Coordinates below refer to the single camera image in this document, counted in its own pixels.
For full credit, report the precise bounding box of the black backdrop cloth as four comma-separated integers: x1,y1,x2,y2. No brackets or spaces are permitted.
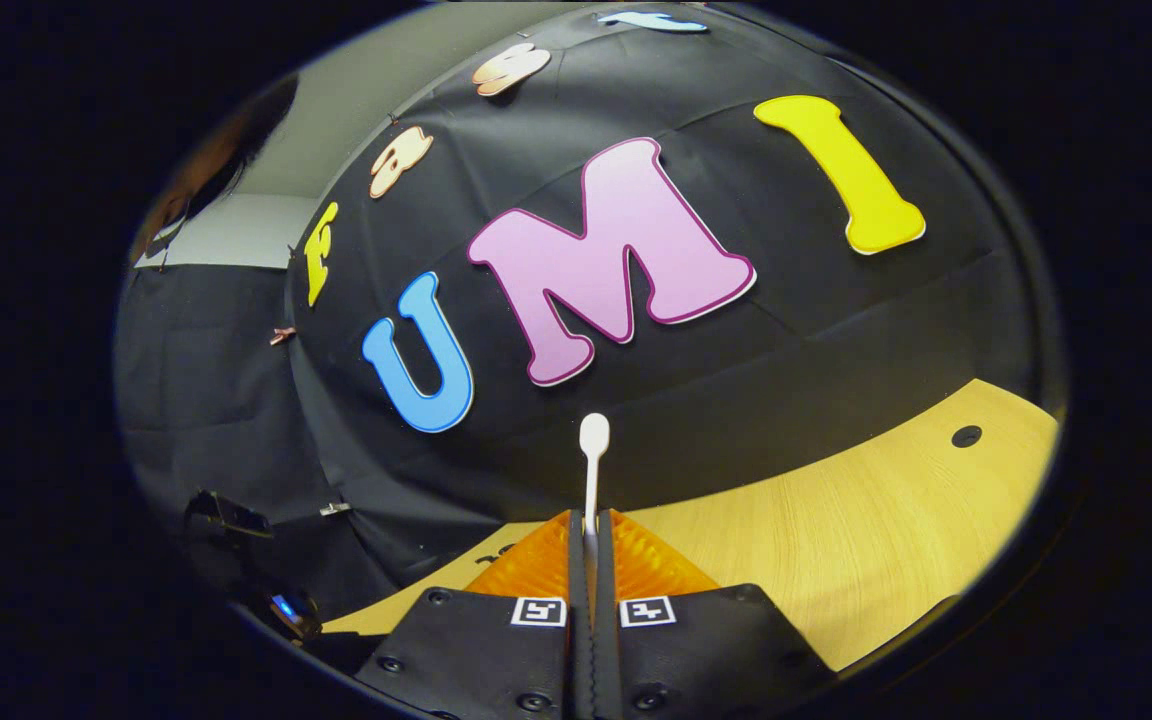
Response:
116,0,1037,621

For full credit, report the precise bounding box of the person's head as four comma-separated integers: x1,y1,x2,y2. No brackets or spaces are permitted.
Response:
131,72,299,269

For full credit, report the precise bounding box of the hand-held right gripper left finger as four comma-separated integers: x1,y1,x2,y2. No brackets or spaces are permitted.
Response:
354,508,587,720

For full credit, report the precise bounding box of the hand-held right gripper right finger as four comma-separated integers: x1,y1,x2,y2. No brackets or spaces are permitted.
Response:
591,508,837,720

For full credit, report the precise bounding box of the white toothbrush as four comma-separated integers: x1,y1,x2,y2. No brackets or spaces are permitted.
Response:
578,413,612,541

